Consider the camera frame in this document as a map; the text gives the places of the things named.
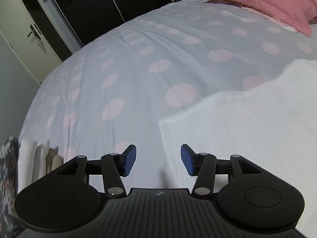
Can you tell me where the beige folded garment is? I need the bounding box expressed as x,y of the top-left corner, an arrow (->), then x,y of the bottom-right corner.
33,146 -> 64,177

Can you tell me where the white textured garment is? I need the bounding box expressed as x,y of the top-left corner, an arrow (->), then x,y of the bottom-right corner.
158,59 -> 317,238

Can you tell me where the white room door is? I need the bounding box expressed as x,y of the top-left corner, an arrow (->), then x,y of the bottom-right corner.
0,0 -> 63,85

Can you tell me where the dark sliding wardrobe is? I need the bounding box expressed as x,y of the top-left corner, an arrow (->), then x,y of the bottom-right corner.
15,0 -> 174,55

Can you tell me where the metal door handle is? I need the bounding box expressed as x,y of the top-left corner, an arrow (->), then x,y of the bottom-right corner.
27,25 -> 40,39

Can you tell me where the stack of white beige clothes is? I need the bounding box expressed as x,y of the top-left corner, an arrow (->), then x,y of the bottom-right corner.
17,140 -> 37,187

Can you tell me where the bed with polka-dot sheet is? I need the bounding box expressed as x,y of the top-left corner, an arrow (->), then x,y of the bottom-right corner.
17,0 -> 317,191

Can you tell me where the dark floral folded garment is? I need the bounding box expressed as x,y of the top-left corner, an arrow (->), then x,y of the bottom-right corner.
0,135 -> 21,231

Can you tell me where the pink pillow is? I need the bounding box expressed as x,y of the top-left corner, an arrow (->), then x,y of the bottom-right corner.
201,0 -> 317,37

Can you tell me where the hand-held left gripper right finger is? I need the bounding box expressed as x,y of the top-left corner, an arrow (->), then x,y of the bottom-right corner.
180,144 -> 263,199

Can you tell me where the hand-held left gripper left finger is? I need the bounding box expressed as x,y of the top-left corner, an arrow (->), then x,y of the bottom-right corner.
56,144 -> 137,199

